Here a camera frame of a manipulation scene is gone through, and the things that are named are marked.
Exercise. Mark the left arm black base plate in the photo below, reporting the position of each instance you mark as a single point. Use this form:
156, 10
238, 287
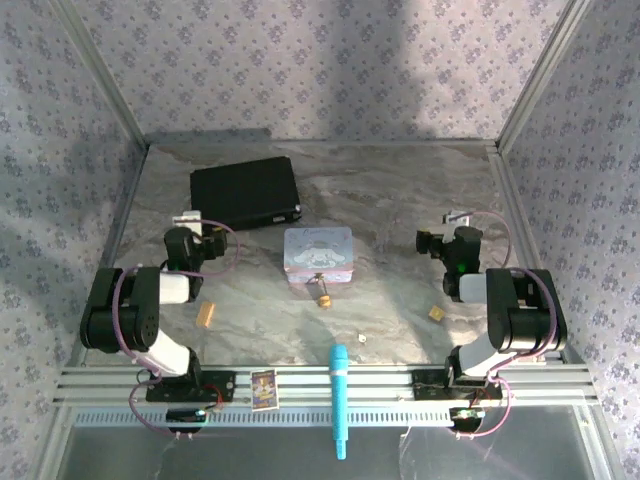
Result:
225, 385

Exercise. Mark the grey metal panel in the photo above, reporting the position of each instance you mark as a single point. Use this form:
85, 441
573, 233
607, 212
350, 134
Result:
250, 455

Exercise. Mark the small brass padlock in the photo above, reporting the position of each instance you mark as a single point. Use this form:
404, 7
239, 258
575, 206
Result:
325, 301

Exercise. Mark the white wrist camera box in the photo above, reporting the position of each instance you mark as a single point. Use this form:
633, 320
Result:
457, 218
189, 217

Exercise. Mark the small wooden cube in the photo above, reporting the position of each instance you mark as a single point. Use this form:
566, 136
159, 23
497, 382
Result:
436, 313

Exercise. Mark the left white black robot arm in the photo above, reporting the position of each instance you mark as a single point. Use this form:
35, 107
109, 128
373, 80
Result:
120, 310

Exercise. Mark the cyan marker pen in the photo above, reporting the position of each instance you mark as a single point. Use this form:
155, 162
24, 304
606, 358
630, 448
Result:
338, 390

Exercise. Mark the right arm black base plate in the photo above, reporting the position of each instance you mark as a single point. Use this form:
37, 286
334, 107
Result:
425, 387

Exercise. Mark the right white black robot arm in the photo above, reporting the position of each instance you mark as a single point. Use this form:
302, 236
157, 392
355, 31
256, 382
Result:
525, 310

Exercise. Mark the aluminium rear rail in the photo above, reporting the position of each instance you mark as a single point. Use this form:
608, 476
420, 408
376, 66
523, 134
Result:
325, 143

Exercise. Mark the pastel cartoon tin box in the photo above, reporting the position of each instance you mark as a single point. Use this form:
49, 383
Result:
317, 250

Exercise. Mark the aluminium side rail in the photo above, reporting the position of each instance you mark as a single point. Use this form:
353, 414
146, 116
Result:
519, 215
114, 240

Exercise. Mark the aluminium mounting rail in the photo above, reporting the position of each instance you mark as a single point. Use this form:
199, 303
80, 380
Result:
300, 380

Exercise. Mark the small circuit board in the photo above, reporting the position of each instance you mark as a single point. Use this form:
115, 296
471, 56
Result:
465, 415
185, 415

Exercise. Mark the left small circuit board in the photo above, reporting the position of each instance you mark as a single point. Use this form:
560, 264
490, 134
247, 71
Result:
185, 415

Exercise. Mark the aluminium frame post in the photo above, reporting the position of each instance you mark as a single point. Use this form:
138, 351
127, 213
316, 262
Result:
104, 75
540, 75

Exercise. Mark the right small circuit board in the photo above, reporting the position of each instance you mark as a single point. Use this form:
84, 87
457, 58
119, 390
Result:
465, 415

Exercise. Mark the black hard case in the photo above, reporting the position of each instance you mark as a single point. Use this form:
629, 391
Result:
242, 192

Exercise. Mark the long wooden block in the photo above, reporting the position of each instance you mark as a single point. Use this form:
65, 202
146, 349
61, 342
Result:
205, 314

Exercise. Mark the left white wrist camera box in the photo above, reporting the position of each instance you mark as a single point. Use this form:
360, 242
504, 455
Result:
189, 217

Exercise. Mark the purple picture card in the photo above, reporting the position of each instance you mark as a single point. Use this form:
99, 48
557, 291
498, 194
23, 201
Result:
264, 390

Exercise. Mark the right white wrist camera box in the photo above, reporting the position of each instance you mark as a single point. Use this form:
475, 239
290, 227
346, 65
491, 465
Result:
457, 218

